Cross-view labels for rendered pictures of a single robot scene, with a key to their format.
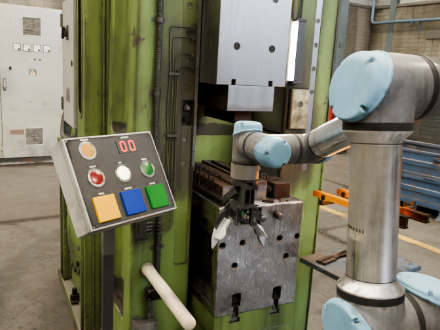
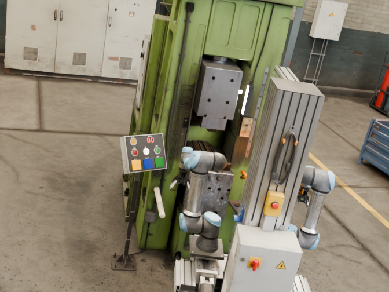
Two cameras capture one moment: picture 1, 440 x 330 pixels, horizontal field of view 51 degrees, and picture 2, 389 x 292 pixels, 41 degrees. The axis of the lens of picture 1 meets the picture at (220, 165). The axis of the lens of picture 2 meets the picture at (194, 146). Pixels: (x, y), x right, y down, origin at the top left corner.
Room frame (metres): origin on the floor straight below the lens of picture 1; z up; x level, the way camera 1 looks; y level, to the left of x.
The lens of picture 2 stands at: (-2.07, -0.86, 2.66)
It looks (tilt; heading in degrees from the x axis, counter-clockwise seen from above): 22 degrees down; 13
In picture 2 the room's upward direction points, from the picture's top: 11 degrees clockwise
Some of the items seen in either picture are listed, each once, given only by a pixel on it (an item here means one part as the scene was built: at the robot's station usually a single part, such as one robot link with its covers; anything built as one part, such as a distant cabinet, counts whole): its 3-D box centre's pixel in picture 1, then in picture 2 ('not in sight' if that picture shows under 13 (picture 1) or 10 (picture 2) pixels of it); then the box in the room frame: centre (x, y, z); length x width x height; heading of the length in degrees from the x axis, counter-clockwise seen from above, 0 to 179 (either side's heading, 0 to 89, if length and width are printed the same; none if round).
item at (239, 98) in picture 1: (226, 94); (208, 114); (1.96, -0.01, 1.32); 0.42 x 0.20 x 0.10; 27
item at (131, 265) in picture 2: not in sight; (124, 258); (1.45, 0.36, 0.05); 0.22 x 0.22 x 0.09; 27
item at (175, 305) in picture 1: (166, 294); (159, 202); (1.54, 0.16, 0.62); 0.44 x 0.05 x 0.05; 27
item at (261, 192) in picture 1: (221, 178); (201, 153); (1.96, -0.01, 0.96); 0.42 x 0.20 x 0.09; 27
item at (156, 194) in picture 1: (156, 196); (158, 162); (1.45, 0.20, 1.01); 0.07 x 0.05 x 0.07; 142
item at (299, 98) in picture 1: (298, 109); (245, 127); (2.03, -0.33, 1.27); 0.09 x 0.02 x 0.17; 117
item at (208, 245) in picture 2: not in sight; (208, 239); (0.82, -0.41, 0.87); 0.15 x 0.15 x 0.10
